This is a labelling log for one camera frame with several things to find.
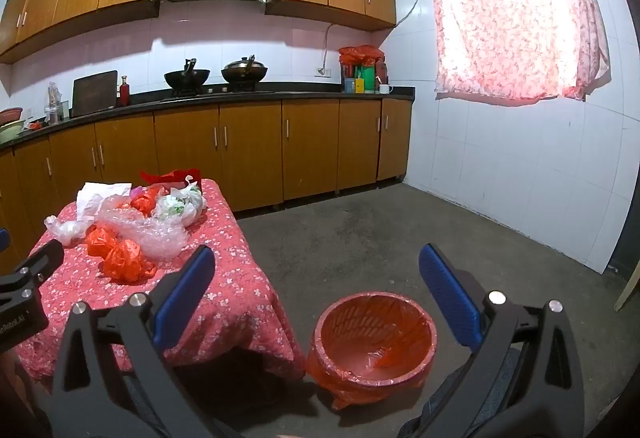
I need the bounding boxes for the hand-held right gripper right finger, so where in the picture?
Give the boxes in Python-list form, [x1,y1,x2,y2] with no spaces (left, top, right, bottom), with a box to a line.
[400,244,586,438]

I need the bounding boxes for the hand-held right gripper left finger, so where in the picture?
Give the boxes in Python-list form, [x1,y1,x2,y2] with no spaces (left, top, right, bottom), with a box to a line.
[45,245,241,438]

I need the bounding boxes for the small white plastic bag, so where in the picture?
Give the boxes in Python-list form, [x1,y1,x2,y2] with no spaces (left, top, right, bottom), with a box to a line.
[44,215,96,246]

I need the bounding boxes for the clear bubble wrap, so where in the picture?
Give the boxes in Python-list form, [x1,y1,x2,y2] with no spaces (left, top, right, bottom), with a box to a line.
[95,195,186,261]

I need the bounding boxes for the white green printed plastic bag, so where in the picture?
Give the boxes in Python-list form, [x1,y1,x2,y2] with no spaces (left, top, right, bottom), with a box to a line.
[152,175,207,226]

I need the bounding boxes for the red plastic wastebasket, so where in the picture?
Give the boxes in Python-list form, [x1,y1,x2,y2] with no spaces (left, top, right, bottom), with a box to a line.
[312,290,438,391]

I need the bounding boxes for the red bin with orange liner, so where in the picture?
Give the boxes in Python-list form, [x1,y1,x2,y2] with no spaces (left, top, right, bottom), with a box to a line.
[306,292,438,411]

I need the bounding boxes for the red floral tablecloth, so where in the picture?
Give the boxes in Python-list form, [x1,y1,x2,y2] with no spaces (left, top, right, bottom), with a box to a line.
[15,178,307,381]

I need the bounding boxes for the knotted orange plastic bag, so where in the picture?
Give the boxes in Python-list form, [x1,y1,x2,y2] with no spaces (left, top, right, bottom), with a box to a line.
[130,188,166,218]

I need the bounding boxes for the stacked basins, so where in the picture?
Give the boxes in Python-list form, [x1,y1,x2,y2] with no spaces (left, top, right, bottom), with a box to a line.
[0,107,26,144]

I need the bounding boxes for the red paper bag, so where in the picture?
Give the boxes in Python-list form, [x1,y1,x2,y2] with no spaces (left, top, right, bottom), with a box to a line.
[139,169,202,191]

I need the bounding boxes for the clear plastic jar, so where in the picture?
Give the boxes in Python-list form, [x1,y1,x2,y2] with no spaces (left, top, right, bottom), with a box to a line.
[47,82,64,124]

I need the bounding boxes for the wooden base cabinets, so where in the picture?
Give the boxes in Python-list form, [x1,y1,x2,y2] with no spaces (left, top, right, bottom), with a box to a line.
[0,98,413,269]

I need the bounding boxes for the dark cutting board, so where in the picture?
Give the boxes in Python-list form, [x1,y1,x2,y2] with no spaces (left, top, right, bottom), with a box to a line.
[71,70,119,118]

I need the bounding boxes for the beige wooden board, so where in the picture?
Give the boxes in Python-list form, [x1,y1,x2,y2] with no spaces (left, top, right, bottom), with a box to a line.
[614,263,640,314]

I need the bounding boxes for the gas stove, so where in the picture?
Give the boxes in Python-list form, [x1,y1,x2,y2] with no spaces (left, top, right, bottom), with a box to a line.
[170,85,276,97]

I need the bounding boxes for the black wok with lid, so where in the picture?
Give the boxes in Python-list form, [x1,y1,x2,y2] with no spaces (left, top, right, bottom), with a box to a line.
[221,55,268,84]

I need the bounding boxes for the black kitchen countertop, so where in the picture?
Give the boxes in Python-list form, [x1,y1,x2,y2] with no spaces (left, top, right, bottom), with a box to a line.
[0,87,416,150]

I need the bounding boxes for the orange bag on boxes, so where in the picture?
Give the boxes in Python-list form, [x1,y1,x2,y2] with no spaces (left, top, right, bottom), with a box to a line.
[338,44,386,67]

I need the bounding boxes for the pink floral curtain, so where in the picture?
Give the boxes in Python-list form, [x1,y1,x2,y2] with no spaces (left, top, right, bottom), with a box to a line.
[425,0,612,103]

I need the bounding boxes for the white socket cable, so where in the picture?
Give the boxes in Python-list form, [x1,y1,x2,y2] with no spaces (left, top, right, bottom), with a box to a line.
[320,23,337,69]

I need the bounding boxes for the white wall cable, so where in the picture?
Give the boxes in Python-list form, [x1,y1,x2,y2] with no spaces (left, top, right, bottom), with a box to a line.
[396,0,431,26]

